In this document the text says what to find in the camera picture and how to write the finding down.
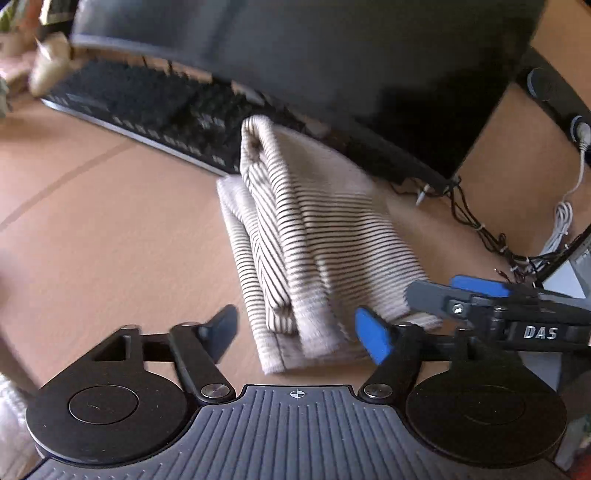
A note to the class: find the striped shirt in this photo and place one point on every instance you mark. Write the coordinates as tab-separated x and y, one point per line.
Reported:
304	240

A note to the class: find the black keyboard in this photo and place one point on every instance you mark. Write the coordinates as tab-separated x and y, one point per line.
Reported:
138	106

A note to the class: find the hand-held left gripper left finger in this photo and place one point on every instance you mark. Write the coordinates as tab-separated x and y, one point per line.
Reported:
221	330

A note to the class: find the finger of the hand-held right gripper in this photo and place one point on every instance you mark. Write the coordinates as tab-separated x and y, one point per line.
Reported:
429	297
482	286

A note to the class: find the white cloth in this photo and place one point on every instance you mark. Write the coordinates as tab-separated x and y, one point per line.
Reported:
16	415

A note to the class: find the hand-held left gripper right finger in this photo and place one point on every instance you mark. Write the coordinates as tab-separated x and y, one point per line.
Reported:
374	339

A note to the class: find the black monitor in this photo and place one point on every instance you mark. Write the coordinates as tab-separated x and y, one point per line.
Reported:
346	69

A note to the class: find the grey screen panel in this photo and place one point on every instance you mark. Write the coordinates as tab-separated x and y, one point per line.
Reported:
579	272

